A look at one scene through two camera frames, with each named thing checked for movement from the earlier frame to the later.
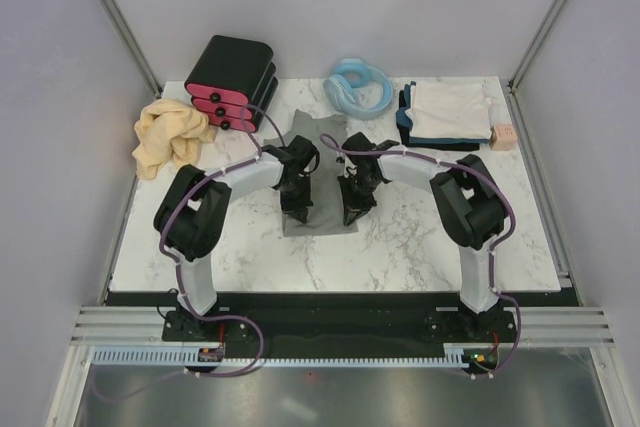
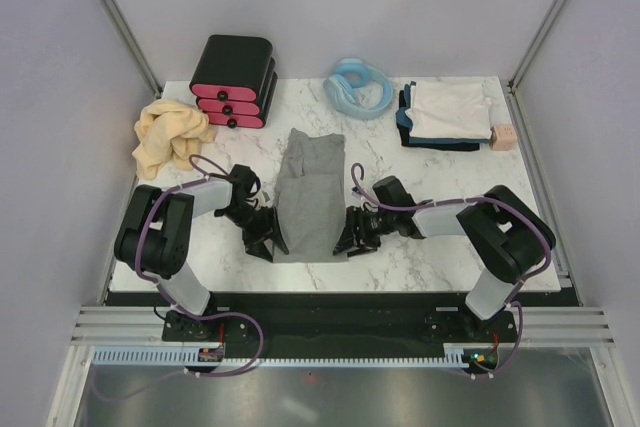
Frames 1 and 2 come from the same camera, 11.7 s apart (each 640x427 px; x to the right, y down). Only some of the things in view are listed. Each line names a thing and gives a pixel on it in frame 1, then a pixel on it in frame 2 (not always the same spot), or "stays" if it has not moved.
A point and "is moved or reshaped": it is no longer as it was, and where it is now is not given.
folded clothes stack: [444, 115] stays
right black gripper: [353, 207] -> [364, 242]
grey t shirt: [326, 215] is moved or reshaped
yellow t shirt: [169, 129] stays
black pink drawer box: [233, 81] stays
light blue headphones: [339, 88] stays
